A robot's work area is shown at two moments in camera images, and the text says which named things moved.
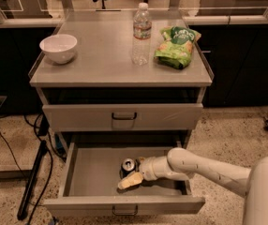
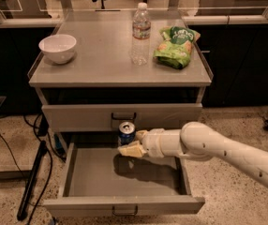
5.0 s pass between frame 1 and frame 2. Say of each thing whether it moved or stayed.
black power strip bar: stayed
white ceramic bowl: stayed
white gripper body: moved
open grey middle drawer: stayed
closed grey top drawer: stayed
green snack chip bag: stayed
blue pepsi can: moved
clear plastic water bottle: stayed
